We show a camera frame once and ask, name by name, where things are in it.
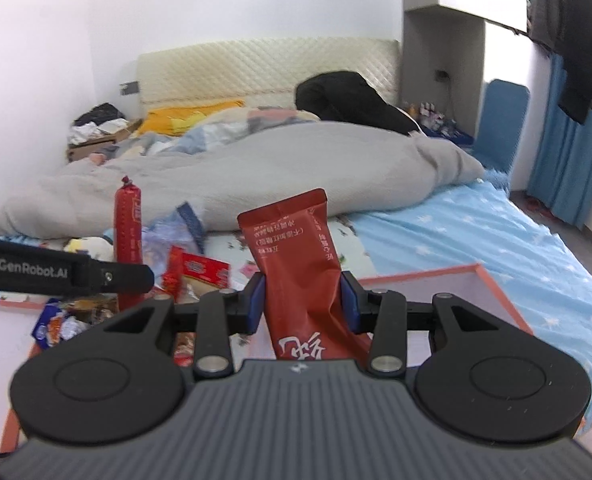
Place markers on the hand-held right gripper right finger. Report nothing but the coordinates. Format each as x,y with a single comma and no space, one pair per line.
348,305

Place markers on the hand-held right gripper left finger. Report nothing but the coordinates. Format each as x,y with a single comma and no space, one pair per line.
257,305

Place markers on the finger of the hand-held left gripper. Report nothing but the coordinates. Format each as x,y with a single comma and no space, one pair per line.
50,270

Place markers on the dark red snack packet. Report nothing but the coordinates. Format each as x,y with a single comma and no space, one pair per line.
301,270

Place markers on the orange box with barcode label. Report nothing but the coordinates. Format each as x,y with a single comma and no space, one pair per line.
426,290

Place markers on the red sausage stick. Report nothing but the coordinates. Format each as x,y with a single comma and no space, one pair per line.
128,225

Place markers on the orange white cardboard box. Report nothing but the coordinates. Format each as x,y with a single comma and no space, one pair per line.
0,350

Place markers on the white blue plush toy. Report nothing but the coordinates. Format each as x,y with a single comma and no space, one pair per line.
88,249

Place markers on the blue white snack packet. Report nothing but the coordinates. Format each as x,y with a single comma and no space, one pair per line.
50,327

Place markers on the clear packet with red top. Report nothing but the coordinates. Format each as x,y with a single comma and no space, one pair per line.
205,267

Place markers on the red foil snack packet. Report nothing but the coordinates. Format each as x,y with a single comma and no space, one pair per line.
174,270

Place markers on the blue plastic bag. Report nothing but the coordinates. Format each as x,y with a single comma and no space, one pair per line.
175,235

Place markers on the brown cardboard box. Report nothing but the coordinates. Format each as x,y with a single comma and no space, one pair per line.
83,152

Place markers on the grey duvet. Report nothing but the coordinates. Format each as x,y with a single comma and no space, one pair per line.
276,170

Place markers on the pile of clothes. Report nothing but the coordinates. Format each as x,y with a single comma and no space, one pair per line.
95,120

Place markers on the patchwork patterned blanket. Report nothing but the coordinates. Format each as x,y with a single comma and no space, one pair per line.
215,134

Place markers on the yellow pillow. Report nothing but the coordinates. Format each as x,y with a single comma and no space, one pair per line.
175,119

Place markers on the black clothing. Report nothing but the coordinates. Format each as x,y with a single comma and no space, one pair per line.
346,100

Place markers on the group of small bottles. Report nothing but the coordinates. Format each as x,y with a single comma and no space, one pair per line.
433,117

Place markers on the blue chair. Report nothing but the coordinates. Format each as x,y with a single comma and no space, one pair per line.
501,120

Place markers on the cream quilted headboard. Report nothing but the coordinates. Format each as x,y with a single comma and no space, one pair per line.
251,65

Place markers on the blue curtain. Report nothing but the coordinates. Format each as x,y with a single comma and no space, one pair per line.
566,160

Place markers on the grey cabinet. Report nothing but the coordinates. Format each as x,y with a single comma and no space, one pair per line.
436,50

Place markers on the grey striped hanging garment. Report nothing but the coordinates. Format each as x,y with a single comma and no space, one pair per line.
546,5

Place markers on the grey wall switch panel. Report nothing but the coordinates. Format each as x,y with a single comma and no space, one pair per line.
129,88

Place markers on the black wall socket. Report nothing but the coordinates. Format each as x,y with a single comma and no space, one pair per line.
442,75

